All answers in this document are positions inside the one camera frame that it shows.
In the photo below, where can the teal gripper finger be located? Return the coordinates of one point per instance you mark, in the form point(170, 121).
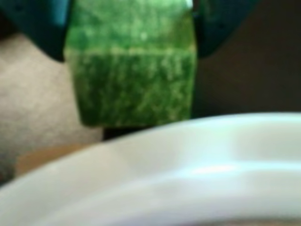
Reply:
point(35, 18)
point(211, 23)

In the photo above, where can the dark green square block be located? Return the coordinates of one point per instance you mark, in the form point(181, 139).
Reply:
point(131, 82)

